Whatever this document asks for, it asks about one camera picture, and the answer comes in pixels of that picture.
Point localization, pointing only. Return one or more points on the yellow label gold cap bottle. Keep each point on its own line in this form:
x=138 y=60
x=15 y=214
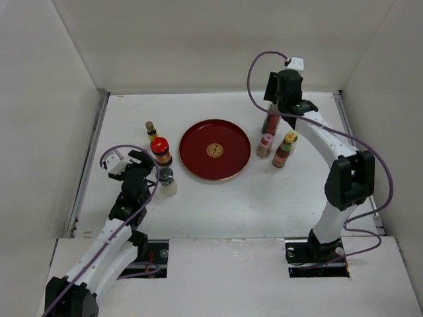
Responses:
x=151 y=131

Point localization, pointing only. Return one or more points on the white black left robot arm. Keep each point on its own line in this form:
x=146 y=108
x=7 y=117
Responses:
x=79 y=291

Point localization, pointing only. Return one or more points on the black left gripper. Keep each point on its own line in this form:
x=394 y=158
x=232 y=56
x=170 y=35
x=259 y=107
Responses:
x=147 y=164

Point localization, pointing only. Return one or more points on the right aluminium table rail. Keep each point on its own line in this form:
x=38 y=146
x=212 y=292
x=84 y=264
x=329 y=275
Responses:
x=362 y=156

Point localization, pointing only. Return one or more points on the back aluminium table rail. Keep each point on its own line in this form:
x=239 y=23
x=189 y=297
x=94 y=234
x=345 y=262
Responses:
x=127 y=91

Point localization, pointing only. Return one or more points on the red round lacquer tray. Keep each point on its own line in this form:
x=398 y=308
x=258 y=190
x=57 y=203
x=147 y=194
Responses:
x=214 y=150

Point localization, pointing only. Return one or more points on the red lid chili sauce jar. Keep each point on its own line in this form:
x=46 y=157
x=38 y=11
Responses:
x=160 y=148

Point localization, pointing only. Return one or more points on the yellow cap red sauce bottle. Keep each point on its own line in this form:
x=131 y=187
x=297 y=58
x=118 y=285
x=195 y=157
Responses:
x=284 y=150

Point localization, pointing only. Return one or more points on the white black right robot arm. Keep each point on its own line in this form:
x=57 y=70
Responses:
x=351 y=172

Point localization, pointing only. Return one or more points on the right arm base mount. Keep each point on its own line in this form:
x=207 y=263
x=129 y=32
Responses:
x=308 y=259

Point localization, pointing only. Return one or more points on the clear grinder with black top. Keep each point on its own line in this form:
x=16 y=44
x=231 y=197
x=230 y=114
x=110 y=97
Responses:
x=167 y=182

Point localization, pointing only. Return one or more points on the aluminium table rail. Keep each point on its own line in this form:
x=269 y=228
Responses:
x=76 y=206
x=127 y=91
x=362 y=156

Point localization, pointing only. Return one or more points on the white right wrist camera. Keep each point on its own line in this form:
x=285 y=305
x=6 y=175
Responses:
x=295 y=63

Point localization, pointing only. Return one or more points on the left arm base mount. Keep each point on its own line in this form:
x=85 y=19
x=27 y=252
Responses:
x=152 y=264

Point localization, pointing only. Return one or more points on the tall dark bottle red label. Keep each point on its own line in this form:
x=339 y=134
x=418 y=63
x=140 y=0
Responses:
x=271 y=121

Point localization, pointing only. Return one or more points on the pink lid spice jar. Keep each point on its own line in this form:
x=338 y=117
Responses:
x=264 y=147

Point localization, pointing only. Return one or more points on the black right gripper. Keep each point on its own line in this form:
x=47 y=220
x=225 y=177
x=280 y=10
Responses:
x=272 y=86

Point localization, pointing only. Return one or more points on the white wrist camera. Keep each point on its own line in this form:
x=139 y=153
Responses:
x=114 y=164
x=295 y=63

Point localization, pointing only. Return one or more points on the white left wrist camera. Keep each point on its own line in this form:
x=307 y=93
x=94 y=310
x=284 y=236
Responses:
x=114 y=164

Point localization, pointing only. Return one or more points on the left aluminium table rail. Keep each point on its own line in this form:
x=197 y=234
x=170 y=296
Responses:
x=76 y=206

